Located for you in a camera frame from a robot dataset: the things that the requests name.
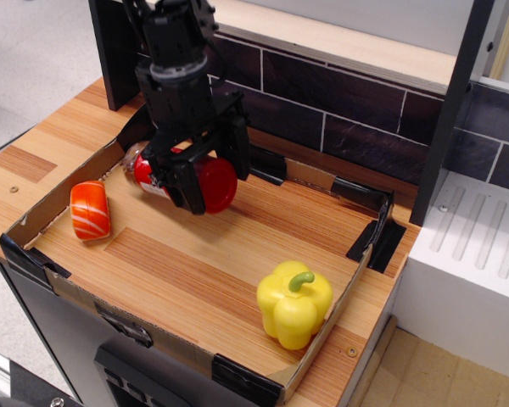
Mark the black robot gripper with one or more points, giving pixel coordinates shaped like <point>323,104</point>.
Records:
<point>190,121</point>

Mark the red-capped spice bottle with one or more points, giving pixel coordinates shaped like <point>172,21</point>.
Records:
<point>217,178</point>

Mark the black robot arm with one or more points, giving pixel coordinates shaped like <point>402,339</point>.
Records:
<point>175,35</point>

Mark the salmon sushi toy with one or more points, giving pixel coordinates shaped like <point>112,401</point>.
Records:
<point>89,210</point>

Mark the yellow bell pepper toy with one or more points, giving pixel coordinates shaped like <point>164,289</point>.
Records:
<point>293,301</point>

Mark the light wooden shelf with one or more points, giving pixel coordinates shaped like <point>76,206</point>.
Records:
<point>382,58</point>

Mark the right brass countertop screw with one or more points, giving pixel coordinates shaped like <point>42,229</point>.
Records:
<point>352,352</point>

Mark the white dish drainer sink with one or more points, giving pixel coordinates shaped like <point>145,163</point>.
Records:
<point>454,289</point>

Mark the black left shelf post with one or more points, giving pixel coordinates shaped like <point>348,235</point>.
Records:
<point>117,51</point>

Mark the black vertical post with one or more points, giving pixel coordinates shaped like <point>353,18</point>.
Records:
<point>434,175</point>

